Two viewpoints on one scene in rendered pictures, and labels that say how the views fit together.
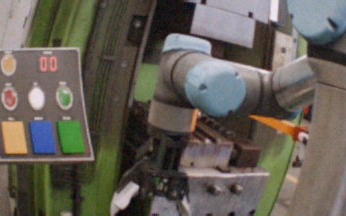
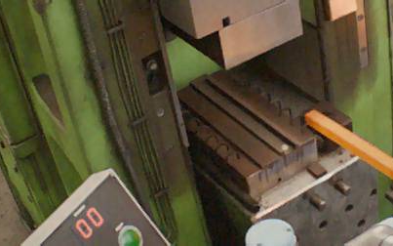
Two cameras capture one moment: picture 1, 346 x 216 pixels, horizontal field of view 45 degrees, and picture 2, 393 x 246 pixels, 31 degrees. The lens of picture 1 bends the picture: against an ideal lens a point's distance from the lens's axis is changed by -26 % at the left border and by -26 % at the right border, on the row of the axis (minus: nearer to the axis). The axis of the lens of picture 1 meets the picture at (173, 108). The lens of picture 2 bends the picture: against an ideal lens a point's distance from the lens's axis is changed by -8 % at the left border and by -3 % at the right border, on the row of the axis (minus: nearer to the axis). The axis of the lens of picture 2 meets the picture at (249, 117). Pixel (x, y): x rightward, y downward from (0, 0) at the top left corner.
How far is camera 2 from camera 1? 0.73 m
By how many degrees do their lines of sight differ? 25
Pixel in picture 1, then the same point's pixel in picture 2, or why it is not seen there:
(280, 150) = (373, 79)
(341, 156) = not seen: outside the picture
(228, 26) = (266, 30)
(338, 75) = not seen: outside the picture
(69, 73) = (120, 208)
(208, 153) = (292, 160)
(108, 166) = (188, 210)
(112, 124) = (176, 171)
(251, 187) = (359, 172)
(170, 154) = not seen: outside the picture
